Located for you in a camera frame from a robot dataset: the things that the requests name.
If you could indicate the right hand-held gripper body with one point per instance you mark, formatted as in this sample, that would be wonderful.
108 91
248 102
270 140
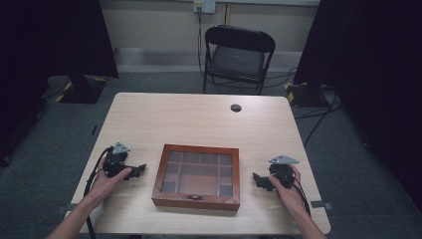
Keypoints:
282 171

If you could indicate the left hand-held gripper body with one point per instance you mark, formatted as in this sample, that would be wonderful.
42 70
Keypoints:
114 162

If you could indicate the person's right hand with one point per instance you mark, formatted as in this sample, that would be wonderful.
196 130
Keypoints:
290 197

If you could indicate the person's left hand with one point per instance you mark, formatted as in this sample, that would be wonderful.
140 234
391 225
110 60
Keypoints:
104 186

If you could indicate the small black floor tape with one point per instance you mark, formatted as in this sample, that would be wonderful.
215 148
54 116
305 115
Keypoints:
94 129

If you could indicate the grey tape strip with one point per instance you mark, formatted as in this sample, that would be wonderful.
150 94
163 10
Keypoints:
66 208
321 204

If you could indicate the wooden box with glass lid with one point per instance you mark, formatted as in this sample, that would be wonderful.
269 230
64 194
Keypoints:
197 177

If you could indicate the black stand base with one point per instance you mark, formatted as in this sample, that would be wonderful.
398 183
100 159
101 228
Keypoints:
83 91
303 94

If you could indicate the black folding chair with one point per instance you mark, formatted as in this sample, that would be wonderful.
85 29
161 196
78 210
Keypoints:
237 58

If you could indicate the black curtain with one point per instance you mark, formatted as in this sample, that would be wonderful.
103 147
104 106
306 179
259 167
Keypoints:
375 83
49 43

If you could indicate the white wall socket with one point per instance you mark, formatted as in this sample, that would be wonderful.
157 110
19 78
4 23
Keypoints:
204 6

